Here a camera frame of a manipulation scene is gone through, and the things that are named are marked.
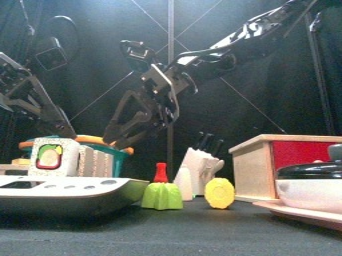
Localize white toy sushi piece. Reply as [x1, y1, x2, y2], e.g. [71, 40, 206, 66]
[28, 136, 81, 178]

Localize small yellow corn piece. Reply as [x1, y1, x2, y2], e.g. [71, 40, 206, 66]
[203, 177, 236, 210]

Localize teal basket orange rim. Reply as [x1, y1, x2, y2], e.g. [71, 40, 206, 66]
[17, 134, 136, 178]

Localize white ridged toy block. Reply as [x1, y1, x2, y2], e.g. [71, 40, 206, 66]
[77, 144, 115, 178]

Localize red toy bottle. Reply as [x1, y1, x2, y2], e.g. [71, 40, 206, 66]
[152, 162, 170, 185]

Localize small beige wooden block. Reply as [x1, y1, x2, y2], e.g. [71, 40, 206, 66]
[9, 157, 32, 167]

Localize white toy knife block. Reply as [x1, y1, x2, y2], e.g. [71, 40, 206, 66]
[184, 146, 227, 197]

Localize white toy bottle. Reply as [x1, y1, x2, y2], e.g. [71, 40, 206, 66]
[172, 164, 195, 202]

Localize white toy spoon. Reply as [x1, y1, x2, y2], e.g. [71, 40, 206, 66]
[212, 158, 227, 178]

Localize green lumpy toy vegetable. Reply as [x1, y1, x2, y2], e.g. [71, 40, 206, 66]
[140, 181, 186, 211]

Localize wooden toy box red panel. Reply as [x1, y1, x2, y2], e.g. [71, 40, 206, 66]
[227, 133, 342, 204]

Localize white toy pot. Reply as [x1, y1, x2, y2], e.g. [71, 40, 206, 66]
[274, 177, 342, 215]

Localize pink toy tray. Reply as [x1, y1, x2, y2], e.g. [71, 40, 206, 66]
[252, 198, 342, 233]

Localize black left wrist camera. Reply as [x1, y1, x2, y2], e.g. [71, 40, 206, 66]
[33, 36, 69, 72]

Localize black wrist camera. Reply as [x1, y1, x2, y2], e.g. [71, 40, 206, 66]
[119, 39, 158, 74]
[33, 36, 69, 72]

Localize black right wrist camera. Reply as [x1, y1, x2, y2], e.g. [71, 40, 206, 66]
[119, 39, 158, 74]

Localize thin metal frame pole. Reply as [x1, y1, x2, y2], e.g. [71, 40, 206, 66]
[167, 0, 175, 183]

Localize dark metal frame post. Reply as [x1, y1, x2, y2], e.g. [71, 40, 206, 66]
[303, 11, 337, 136]

